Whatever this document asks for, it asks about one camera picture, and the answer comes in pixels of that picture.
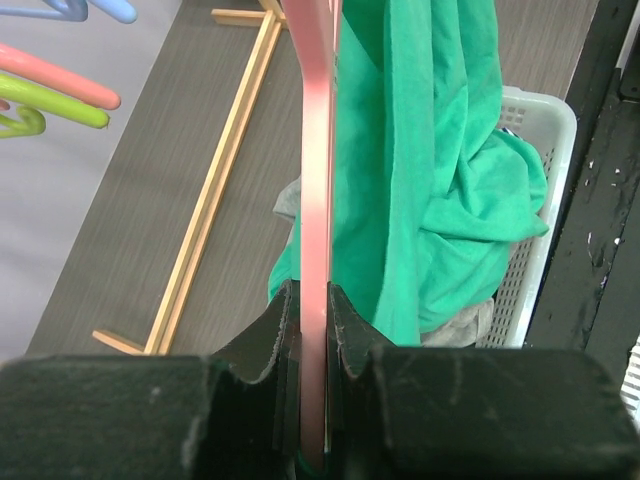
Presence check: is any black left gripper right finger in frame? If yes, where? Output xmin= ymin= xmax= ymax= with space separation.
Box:
xmin=327 ymin=284 xmax=390 ymax=479

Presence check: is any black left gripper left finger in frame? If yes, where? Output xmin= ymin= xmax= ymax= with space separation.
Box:
xmin=207 ymin=280 xmax=300 ymax=479

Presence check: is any green tank top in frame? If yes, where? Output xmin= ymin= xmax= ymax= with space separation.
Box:
xmin=268 ymin=1 xmax=547 ymax=347

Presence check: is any pink hanger with green top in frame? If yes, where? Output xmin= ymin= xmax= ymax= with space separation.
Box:
xmin=282 ymin=0 xmax=341 ymax=472

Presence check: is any lime green hanger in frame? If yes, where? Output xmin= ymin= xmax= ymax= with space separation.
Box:
xmin=1 ymin=74 xmax=110 ymax=139

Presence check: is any blue hanger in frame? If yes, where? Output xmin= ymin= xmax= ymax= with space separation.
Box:
xmin=1 ymin=0 xmax=138 ymax=24

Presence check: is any blue white striped tank top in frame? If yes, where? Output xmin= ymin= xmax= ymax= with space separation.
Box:
xmin=500 ymin=127 xmax=522 ymax=140

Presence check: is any white perforated front basket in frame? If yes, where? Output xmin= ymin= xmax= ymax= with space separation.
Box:
xmin=474 ymin=84 xmax=579 ymax=350

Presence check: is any wooden clothes rack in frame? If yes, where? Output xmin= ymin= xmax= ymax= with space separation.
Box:
xmin=92 ymin=1 xmax=286 ymax=355

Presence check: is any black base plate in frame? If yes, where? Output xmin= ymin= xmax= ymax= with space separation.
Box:
xmin=525 ymin=1 xmax=639 ymax=350

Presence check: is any white slotted cable duct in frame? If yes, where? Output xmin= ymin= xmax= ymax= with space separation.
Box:
xmin=620 ymin=341 xmax=639 ymax=414

